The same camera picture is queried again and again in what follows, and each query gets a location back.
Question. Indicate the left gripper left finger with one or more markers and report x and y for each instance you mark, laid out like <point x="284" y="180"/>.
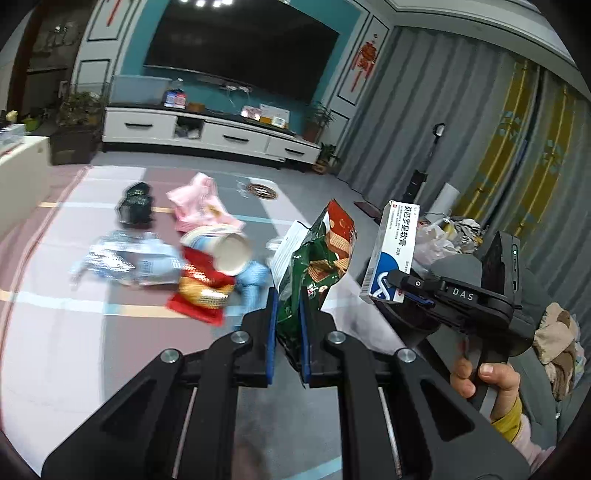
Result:
<point x="255" y="345"/>

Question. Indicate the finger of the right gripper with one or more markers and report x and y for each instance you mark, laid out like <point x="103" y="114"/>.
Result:
<point x="417" y="290"/>

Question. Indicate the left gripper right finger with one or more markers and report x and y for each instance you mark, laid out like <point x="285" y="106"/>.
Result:
<point x="319" y="365"/>

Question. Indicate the white blue medicine box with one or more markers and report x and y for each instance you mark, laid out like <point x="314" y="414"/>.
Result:
<point x="393" y="250"/>

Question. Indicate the green snack bag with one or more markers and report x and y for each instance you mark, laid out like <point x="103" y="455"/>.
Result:
<point x="317" y="263"/>

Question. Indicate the blue cloth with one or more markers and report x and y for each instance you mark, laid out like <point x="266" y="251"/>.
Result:
<point x="253" y="285"/>

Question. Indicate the red yellow snack bag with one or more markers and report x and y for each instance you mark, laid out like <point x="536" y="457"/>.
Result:
<point x="202" y="291"/>

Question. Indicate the white paper cup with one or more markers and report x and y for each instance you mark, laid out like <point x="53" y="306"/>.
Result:
<point x="227" y="246"/>

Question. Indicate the clear plastic bottle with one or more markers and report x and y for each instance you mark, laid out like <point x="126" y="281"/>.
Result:
<point x="131" y="259"/>

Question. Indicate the pink plastic wrapper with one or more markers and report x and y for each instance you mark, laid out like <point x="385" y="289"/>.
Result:
<point x="197" y="205"/>

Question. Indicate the black item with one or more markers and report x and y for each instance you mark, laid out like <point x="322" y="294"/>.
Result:
<point x="135" y="207"/>

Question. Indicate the person's right hand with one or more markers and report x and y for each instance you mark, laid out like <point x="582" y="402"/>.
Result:
<point x="502" y="377"/>

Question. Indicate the white pink plastic bag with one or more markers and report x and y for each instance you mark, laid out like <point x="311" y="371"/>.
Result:
<point x="434" y="242"/>

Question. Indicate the white cylinder air purifier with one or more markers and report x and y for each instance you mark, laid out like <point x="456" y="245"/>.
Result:
<point x="443" y="204"/>

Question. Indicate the grey sofa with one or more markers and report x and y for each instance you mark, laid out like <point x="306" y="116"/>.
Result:
<point x="549" y="417"/>

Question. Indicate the upright vacuum cleaner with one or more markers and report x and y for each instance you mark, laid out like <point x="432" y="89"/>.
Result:
<point x="420" y="175"/>

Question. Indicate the small potted plant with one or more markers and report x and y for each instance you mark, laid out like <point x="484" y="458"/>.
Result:
<point x="327" y="161"/>

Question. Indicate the plaid tablecloth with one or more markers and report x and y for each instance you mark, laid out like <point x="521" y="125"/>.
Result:
<point x="68" y="346"/>

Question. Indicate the potted plant by tv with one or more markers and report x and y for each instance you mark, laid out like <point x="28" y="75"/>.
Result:
<point x="317" y="118"/>

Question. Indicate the grey curtain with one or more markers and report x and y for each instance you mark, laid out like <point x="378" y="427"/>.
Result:
<point x="424" y="78"/>

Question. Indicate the yellow patterned curtain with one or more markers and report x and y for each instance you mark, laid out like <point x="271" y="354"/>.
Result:
<point x="533" y="179"/>

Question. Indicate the red chinese knot decoration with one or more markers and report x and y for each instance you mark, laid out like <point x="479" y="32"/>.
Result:
<point x="365" y="61"/>

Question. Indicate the large black television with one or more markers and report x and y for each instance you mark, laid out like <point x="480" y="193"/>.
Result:
<point x="265" y="44"/>

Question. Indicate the white tv cabinet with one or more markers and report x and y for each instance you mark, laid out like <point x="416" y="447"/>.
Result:
<point x="170" y="128"/>

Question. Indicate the large left potted plant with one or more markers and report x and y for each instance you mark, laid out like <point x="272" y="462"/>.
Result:
<point x="78" y="123"/>

